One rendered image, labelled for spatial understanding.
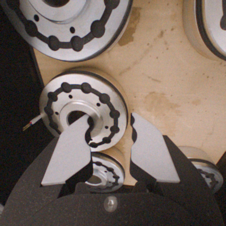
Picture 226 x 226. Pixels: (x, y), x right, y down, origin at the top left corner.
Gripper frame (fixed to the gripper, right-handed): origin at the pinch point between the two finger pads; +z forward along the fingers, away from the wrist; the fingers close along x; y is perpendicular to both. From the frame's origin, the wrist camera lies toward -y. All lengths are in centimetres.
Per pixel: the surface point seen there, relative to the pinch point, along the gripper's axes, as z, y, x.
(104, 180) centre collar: -1.5, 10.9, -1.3
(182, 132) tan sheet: 0.7, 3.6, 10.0
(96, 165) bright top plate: -0.9, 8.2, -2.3
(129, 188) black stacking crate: 0.9, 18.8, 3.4
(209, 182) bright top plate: -3.1, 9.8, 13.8
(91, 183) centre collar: -1.0, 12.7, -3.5
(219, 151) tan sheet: -0.2, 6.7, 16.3
